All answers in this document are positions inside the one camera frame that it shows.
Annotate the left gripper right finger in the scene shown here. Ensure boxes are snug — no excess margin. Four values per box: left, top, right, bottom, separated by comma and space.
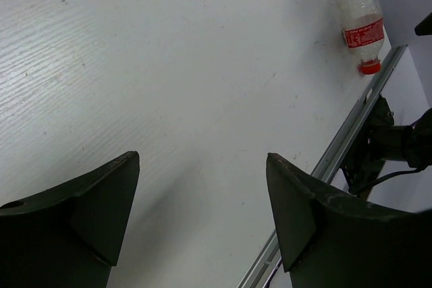
266, 153, 431, 287

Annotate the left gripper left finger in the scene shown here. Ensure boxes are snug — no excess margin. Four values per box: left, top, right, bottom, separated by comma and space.
1, 151, 139, 287

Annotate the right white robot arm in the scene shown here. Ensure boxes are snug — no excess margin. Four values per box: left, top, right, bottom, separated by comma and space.
401, 40, 431, 171

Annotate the clear bottle red label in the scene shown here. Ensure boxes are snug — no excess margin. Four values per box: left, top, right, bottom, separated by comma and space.
332, 0, 385, 75

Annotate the aluminium table edge rail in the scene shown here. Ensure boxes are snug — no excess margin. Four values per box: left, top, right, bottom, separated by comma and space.
238, 45, 408, 288

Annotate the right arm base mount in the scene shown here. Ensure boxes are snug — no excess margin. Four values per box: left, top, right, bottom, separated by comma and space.
341, 96, 412, 200

